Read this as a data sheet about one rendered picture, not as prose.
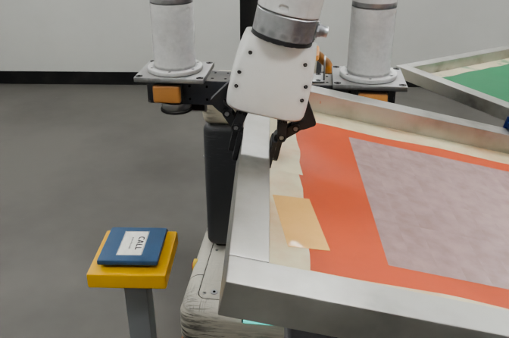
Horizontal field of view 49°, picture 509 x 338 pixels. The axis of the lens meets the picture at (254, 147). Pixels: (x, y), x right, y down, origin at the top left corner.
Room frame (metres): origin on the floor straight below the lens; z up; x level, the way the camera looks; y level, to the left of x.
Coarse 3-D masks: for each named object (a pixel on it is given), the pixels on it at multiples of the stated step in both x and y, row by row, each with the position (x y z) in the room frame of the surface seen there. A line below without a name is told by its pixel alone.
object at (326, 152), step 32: (320, 128) 0.84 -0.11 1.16; (320, 160) 0.72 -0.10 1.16; (352, 160) 0.74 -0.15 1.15; (384, 160) 0.77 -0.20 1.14; (416, 160) 0.79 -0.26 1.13; (448, 160) 0.82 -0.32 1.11; (480, 160) 0.85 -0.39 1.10; (416, 192) 0.68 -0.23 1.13; (448, 192) 0.70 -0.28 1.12; (480, 192) 0.72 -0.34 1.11
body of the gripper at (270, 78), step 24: (240, 48) 0.65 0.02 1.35; (264, 48) 0.64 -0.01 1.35; (288, 48) 0.64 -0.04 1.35; (312, 48) 0.65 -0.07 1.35; (240, 72) 0.65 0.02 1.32; (264, 72) 0.64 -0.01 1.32; (288, 72) 0.64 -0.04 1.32; (312, 72) 0.65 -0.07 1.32; (240, 96) 0.65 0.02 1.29; (264, 96) 0.64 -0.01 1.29; (288, 96) 0.64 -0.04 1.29; (288, 120) 0.65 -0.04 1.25
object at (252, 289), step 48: (336, 96) 0.92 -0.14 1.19; (480, 144) 0.91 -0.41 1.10; (240, 192) 0.52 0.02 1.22; (240, 240) 0.44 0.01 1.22; (240, 288) 0.37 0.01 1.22; (288, 288) 0.38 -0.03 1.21; (336, 288) 0.39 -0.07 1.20; (384, 288) 0.40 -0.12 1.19; (336, 336) 0.37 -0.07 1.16; (384, 336) 0.37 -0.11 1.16; (432, 336) 0.37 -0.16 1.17; (480, 336) 0.37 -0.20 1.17
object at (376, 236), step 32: (320, 192) 0.63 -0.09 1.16; (352, 192) 0.64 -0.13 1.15; (384, 192) 0.66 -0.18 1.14; (320, 224) 0.55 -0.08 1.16; (352, 224) 0.56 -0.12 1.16; (384, 224) 0.58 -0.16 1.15; (416, 224) 0.59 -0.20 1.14; (448, 224) 0.61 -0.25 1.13; (480, 224) 0.62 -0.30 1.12; (320, 256) 0.49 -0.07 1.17; (352, 256) 0.50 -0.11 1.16; (384, 256) 0.51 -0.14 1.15; (416, 256) 0.52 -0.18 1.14; (448, 256) 0.53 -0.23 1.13; (480, 256) 0.54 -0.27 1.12; (416, 288) 0.46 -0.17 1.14; (448, 288) 0.47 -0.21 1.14; (480, 288) 0.48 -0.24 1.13
